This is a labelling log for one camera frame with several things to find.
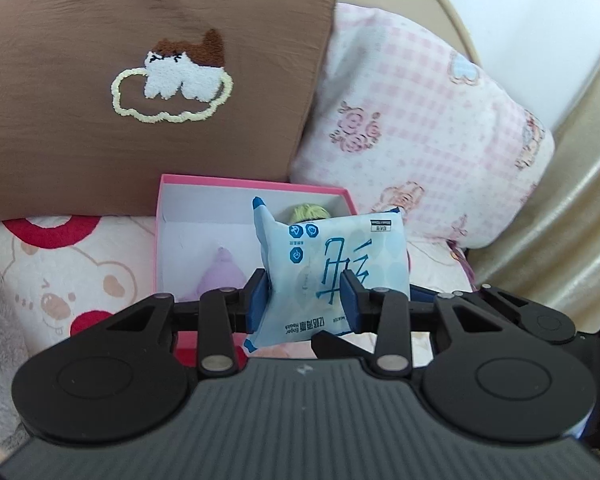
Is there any green yarn ball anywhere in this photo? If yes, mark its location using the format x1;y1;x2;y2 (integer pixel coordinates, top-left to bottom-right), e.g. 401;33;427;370
286;201;331;224

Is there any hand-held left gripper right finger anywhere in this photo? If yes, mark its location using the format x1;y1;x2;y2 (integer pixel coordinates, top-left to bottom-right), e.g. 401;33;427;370
341;269;518;377

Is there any printed bear blanket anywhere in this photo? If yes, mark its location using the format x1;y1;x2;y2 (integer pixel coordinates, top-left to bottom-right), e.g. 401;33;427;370
0;215;476;376

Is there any pink cardboard box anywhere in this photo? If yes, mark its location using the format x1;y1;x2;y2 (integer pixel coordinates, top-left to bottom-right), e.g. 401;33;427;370
155;174;357;367

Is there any brown embroidered pillow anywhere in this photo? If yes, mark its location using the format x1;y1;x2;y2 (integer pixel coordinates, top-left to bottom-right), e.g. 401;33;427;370
0;0;337;223

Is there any pink checkered pillow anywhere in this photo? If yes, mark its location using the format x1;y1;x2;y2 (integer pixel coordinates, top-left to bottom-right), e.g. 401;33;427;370
290;2;556;281

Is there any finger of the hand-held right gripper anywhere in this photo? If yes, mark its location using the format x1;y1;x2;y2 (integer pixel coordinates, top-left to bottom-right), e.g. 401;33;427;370
310;329;376;361
480;284;536;323

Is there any grey bunny plush toy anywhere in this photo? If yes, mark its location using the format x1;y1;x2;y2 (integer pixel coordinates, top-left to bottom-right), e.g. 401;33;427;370
0;272;33;441

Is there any purple plush toy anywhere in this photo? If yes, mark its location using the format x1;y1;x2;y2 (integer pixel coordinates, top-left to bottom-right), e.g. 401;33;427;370
196;246;247;297

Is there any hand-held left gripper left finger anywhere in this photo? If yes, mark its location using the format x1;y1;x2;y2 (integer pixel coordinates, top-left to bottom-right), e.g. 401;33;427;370
87;269;272;377

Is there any blue wet wipes packet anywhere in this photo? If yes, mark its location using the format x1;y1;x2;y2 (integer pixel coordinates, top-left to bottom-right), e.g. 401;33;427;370
242;196;412;353

